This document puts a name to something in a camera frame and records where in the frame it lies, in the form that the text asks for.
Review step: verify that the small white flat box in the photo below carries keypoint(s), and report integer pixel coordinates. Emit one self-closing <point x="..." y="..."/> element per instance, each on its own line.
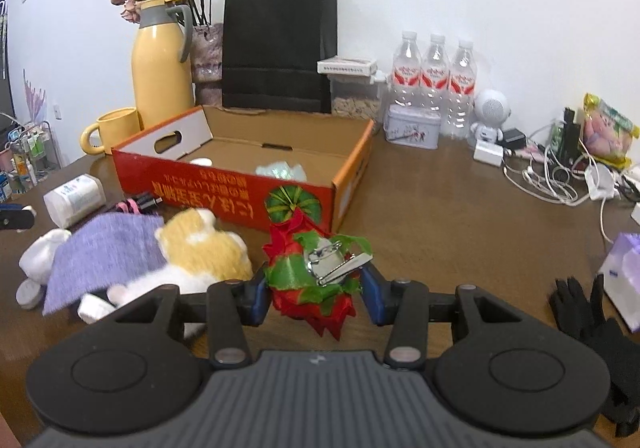
<point x="347" y="66"/>

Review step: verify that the pink black hair clip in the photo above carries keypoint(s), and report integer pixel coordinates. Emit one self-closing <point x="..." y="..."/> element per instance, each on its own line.
<point x="135" y="204"/>

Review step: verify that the yellow pink snack packet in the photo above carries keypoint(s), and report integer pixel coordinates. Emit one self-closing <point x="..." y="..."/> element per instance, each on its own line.
<point x="607" y="133"/>

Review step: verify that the purple woven cloth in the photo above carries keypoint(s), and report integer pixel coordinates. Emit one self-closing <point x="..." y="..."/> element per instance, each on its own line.
<point x="100" y="258"/>

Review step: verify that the orange white plush cat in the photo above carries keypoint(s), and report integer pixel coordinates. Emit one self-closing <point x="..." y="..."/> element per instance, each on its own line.
<point x="200" y="253"/>

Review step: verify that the white plug adapter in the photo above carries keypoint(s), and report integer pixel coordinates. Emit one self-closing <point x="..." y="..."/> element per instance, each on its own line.
<point x="600" y="180"/>

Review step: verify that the printed tin box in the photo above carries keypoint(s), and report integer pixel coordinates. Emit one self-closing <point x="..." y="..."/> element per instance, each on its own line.
<point x="412" y="128"/>

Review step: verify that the small white jar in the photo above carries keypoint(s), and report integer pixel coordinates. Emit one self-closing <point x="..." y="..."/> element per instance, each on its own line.
<point x="95" y="308"/>
<point x="29" y="294"/>

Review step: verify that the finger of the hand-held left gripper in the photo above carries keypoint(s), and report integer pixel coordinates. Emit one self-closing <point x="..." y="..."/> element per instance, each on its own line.
<point x="17" y="219"/>

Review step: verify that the red green ribbon hair clip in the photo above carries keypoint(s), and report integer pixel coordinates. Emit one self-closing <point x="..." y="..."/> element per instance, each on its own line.
<point x="290" y="278"/>

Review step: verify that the clear seed container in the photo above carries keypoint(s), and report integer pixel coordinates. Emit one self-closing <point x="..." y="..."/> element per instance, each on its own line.
<point x="355" y="103"/>

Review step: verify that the small white round item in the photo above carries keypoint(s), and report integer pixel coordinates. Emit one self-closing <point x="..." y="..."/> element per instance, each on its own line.
<point x="201" y="161"/>

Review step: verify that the black paper bag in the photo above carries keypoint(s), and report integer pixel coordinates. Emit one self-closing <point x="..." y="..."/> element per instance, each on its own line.
<point x="280" y="53"/>

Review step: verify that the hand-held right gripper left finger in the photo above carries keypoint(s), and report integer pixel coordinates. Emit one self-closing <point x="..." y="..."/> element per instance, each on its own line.
<point x="255" y="299"/>

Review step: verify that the yellow thermos jug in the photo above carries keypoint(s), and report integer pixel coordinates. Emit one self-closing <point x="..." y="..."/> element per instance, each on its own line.
<point x="160" y="78"/>

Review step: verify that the white cotton bud box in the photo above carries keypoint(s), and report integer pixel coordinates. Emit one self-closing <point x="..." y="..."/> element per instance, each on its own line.
<point x="75" y="198"/>

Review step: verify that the yellow mug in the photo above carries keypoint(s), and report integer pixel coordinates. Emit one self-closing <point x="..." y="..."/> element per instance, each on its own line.
<point x="120" y="133"/>

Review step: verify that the white robot-shaped speaker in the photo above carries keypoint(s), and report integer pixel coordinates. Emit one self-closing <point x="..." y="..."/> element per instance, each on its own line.
<point x="491" y="108"/>

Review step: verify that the clear water bottle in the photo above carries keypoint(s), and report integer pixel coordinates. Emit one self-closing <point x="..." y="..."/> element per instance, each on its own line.
<point x="461" y="88"/>
<point x="435" y="78"/>
<point x="406" y="78"/>

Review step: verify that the orange cardboard box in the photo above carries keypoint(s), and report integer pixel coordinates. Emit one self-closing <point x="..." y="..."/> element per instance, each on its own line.
<point x="225" y="183"/>

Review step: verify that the black knit glove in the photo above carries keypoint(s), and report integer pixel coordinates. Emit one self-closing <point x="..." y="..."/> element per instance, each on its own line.
<point x="600" y="333"/>

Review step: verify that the white charger block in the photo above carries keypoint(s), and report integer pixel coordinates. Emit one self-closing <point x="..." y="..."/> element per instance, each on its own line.
<point x="488" y="153"/>

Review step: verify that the black charger block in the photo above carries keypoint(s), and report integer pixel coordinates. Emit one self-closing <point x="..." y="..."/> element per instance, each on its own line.
<point x="514" y="138"/>

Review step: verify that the pink marbled vase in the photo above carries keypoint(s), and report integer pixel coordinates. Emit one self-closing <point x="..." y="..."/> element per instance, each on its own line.
<point x="207" y="58"/>

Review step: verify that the white plush toy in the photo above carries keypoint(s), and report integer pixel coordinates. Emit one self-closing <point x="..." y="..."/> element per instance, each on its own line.
<point x="42" y="253"/>

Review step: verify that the dark green bottle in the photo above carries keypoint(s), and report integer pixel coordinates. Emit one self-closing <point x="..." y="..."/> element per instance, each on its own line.
<point x="567" y="138"/>

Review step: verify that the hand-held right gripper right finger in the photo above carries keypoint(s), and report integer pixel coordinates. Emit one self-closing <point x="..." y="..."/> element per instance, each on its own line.
<point x="372" y="299"/>

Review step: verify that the purple white tissue pack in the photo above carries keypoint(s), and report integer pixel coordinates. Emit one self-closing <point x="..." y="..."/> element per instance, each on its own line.
<point x="625" y="273"/>

